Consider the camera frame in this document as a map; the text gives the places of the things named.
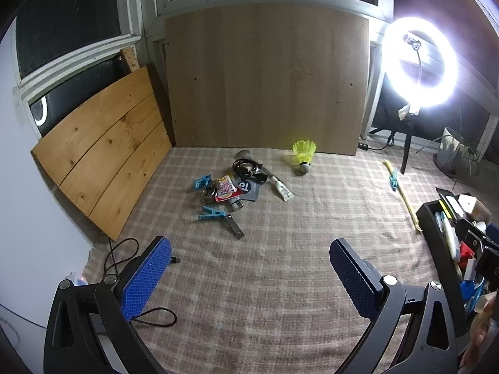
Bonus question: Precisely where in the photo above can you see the blue clothespin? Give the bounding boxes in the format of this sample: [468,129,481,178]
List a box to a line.
[197,207,229,223]

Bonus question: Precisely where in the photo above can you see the pine plank board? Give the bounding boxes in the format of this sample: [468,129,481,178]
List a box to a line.
[30,65,173,241]

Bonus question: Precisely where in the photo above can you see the black coiled band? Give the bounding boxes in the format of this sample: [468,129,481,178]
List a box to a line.
[233,158,263,177]

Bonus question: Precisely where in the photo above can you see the plaid blanket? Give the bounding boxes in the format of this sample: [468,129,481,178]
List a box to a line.
[84,146,468,374]

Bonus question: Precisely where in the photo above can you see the white tube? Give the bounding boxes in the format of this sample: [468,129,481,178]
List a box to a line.
[272,176,294,202]

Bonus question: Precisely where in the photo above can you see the flat metal bar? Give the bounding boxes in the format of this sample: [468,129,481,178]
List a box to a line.
[224,215,247,240]

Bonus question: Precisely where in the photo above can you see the black tripod stand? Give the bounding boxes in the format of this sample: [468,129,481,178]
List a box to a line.
[368,107,431,175]

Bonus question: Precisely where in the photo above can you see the white ring light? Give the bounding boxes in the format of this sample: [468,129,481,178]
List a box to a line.
[381,16,459,108]

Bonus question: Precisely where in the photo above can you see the red and white creamer packet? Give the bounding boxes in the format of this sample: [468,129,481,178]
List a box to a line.
[216,176,239,202]

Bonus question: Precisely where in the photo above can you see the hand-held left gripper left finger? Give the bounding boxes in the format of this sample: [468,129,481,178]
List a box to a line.
[43,236,173,374]

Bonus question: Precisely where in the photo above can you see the black power strip cable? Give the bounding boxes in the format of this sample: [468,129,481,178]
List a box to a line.
[370,130,396,152]

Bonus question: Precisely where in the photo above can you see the long yellow stick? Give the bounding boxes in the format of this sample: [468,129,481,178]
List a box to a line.
[384,159,423,235]

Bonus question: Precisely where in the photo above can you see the yellow shuttlecock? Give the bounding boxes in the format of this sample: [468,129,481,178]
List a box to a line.
[292,139,317,175]

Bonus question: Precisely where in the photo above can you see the large light wooden board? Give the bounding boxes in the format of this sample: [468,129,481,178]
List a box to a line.
[164,2,370,157]

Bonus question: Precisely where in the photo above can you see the white plant pot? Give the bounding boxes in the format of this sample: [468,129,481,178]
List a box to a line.
[436,126,481,173]

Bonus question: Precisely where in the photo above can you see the grey metal spoon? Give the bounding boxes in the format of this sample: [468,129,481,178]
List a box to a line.
[238,149,274,182]

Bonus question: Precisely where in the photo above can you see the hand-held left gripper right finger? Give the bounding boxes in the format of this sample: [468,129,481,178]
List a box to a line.
[329,237,469,374]

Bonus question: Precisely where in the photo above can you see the person's right hand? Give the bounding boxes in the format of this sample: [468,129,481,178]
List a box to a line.
[463,292,499,367]

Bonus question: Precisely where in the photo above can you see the black storage container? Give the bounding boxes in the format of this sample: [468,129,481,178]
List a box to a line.
[415,189,499,322]

